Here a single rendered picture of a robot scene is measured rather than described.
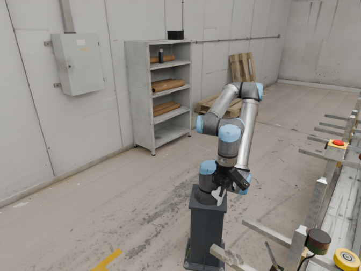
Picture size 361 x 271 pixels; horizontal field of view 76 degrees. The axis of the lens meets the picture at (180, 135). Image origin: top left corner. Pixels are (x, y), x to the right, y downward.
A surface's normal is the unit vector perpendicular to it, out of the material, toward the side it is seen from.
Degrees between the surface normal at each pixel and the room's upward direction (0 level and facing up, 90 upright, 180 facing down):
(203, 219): 90
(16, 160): 90
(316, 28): 90
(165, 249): 0
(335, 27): 90
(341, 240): 0
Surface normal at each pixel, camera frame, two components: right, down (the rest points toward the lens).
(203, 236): -0.18, 0.41
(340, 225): 0.00, -0.91
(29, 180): 0.76, 0.27
